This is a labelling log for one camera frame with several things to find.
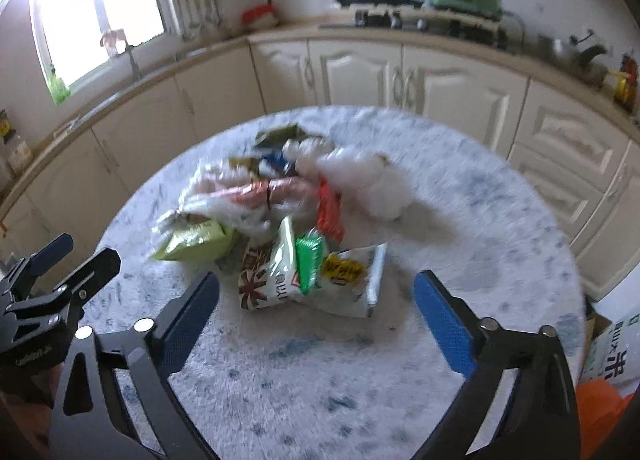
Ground white rice sack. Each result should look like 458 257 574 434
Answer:
580 306 640 393

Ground small green snack packet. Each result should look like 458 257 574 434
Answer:
295 229 328 295

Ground hanging utensil rack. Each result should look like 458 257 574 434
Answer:
172 0 224 42

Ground cream kitchen cabinets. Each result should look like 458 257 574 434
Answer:
1 27 639 299

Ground steel kettle pot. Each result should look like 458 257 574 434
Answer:
537 34 608 88

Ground green dish soap bottle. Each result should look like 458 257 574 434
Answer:
48 65 70 105

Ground sink faucet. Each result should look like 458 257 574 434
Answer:
100 28 142 82

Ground light green snack bag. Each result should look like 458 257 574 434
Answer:
151 219 235 261

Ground orange plastic bag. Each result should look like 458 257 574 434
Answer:
576 379 632 459

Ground white blue patterned tablecloth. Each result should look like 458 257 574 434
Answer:
85 106 585 459

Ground red white bowl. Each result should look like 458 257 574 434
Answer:
241 0 280 32

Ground cardboard box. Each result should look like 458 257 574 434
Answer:
582 296 612 364

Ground white crumpled plastic bag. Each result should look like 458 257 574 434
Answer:
282 137 413 220

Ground dark green blue snack bag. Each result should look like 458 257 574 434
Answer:
226 124 314 179

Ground white rice cracker snack bag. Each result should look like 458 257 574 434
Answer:
238 216 387 318

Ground red white plastic bag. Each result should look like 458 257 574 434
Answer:
152 154 319 237

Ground condiment bottles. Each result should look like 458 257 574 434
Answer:
608 50 639 114

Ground red snack wrapper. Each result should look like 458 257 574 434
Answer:
316 177 345 243

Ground gas stove with wok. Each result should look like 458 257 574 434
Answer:
319 0 501 40

